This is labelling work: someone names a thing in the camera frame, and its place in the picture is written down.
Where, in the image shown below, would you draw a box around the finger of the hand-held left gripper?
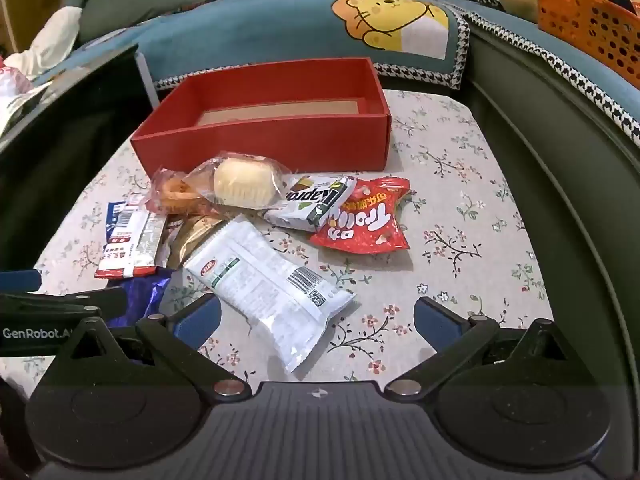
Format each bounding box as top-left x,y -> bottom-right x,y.
0,269 -> 43,294
0,286 -> 128,318

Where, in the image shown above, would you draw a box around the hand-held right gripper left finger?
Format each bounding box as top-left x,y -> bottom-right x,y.
57,294 -> 252,403

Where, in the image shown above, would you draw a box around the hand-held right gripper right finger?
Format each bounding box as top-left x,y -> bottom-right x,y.
384,296 -> 588,402

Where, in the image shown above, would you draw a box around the blue snack packet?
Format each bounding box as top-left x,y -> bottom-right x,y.
107,267 -> 176,328

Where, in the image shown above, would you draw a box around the large white snack packet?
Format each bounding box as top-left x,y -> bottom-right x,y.
182,214 -> 357,373

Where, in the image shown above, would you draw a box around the gold foil snack packet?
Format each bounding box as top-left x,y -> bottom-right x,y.
165,214 -> 228,271

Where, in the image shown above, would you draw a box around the white red snack packet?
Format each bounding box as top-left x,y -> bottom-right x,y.
94,200 -> 168,281

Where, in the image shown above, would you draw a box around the clear orange pastry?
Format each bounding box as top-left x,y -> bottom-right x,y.
147,167 -> 221,218

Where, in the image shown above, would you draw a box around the clear cream cake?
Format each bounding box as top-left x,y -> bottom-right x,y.
182,152 -> 291,211

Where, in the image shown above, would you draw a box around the white green wafer packet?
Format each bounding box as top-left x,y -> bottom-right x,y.
263,174 -> 357,233

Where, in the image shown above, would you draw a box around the red cardboard box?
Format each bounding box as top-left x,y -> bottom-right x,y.
130,57 -> 392,177

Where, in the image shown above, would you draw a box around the black side table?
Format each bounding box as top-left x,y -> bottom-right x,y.
0,44 -> 156,273

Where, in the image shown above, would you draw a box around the white papers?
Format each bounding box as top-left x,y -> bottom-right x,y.
0,82 -> 53,138

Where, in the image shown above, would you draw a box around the pink white plastic bag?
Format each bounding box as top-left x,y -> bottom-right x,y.
0,57 -> 32,101

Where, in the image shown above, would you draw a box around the white cloth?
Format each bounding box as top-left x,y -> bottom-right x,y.
5,7 -> 83,81

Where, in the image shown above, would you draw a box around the teal houndstooth-trim sofa cover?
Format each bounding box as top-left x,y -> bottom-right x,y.
450,0 -> 640,148

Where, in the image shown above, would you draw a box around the teal lion print sofa cover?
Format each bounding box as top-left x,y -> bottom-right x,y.
30,0 -> 471,92

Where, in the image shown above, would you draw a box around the orange plastic basket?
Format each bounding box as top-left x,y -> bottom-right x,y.
531,0 -> 640,90

